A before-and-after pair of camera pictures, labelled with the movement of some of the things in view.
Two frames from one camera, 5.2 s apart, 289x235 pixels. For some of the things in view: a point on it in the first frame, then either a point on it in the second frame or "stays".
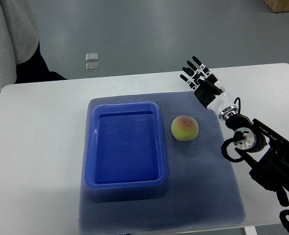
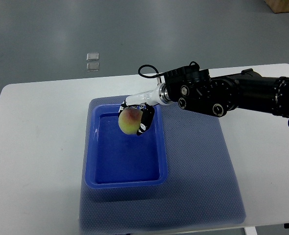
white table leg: [250, 230] stays
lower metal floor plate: [92, 67] stays
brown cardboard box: [281, 6] stays
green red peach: [184, 128] to [129, 120]
